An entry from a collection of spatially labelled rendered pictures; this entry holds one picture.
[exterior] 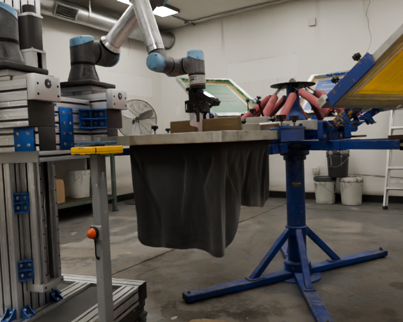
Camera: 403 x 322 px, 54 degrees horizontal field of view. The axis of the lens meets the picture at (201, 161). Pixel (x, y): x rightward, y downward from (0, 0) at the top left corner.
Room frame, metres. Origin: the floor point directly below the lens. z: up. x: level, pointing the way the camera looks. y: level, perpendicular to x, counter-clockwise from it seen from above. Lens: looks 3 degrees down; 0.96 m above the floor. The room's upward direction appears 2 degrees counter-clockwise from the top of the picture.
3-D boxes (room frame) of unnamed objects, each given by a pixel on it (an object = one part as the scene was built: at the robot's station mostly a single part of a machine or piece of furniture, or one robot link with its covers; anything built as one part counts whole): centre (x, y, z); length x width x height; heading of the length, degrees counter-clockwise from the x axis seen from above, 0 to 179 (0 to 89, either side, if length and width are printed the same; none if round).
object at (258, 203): (1.66, -0.19, 0.74); 0.46 x 0.04 x 0.42; 146
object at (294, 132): (1.86, -0.41, 0.97); 0.30 x 0.05 x 0.07; 146
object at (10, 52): (1.50, 0.72, 1.31); 0.15 x 0.15 x 0.10
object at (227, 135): (1.82, -0.05, 0.97); 0.79 x 0.58 x 0.04; 146
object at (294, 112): (2.70, -0.63, 0.67); 0.39 x 0.39 x 1.35
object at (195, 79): (1.77, 0.01, 1.22); 0.08 x 0.08 x 0.05
